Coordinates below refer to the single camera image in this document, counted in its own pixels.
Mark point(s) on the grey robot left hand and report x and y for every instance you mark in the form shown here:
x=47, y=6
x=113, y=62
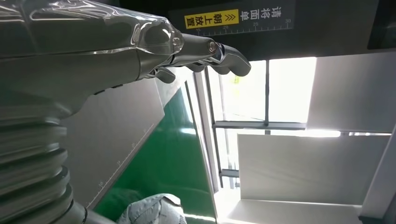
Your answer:
x=62, y=52

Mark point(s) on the dark framed window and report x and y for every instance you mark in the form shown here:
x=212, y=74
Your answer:
x=266, y=92

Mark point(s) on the green conveyor belt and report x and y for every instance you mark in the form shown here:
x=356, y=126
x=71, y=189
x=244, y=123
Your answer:
x=167, y=160

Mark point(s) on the black weighing scale platform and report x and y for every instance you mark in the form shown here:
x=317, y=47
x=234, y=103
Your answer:
x=117, y=130

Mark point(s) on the grey poly mailer red print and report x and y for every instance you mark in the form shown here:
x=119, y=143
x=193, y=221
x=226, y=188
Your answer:
x=151, y=210

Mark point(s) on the black scale column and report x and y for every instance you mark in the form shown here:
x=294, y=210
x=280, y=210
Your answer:
x=325, y=31

